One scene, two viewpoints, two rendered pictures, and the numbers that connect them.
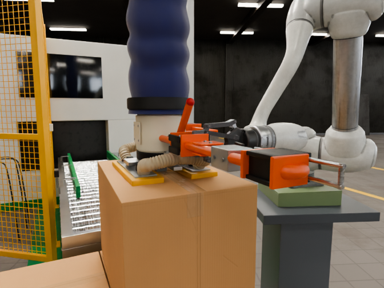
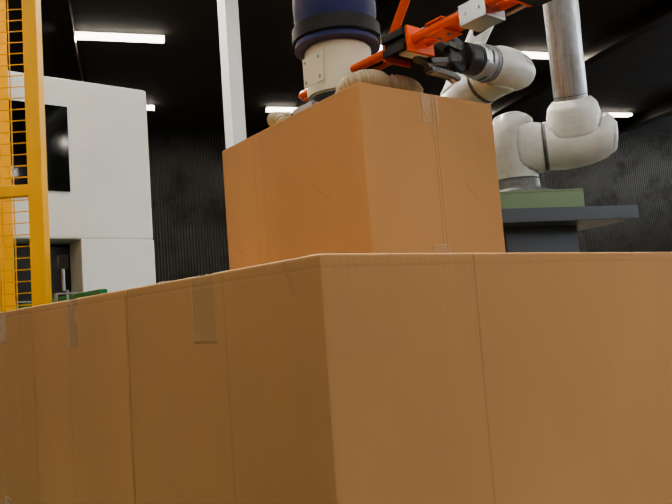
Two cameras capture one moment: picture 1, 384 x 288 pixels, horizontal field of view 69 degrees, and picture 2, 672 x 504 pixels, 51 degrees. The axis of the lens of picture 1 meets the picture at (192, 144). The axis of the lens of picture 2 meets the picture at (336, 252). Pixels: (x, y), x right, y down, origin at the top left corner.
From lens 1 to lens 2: 1.12 m
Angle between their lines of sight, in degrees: 18
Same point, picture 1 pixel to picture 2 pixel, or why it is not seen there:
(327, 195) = (565, 195)
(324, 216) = (566, 210)
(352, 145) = (585, 115)
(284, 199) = (508, 201)
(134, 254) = (374, 148)
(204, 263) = (445, 187)
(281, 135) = (507, 53)
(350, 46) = not seen: outside the picture
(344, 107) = (567, 63)
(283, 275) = not seen: hidden behind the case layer
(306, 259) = not seen: hidden behind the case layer
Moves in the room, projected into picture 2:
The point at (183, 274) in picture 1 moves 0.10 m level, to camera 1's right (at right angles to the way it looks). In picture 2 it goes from (425, 193) to (469, 192)
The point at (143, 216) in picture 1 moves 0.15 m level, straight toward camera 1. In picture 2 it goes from (379, 104) to (415, 80)
